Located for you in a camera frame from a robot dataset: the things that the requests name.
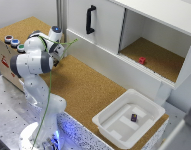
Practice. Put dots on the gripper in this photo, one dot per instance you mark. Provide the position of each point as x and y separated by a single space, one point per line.
58 50

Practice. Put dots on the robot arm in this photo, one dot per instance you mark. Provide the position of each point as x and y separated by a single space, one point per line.
31 63

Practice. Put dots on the green button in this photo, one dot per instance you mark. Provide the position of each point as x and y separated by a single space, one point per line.
21 47

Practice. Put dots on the blue button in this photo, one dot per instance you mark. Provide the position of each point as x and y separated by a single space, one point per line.
15 42

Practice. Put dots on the red button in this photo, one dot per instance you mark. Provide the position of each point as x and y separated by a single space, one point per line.
8 38

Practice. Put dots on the white sliding door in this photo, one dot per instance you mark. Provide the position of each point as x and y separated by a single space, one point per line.
101 23

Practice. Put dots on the pink block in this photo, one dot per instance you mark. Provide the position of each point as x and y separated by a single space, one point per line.
142 60

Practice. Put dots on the white cabinet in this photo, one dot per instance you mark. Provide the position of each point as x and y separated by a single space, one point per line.
151 40

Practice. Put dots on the white plastic box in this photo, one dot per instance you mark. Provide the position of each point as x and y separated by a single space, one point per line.
131 118

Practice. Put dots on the purple block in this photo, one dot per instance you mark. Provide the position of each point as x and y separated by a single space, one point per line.
134 117

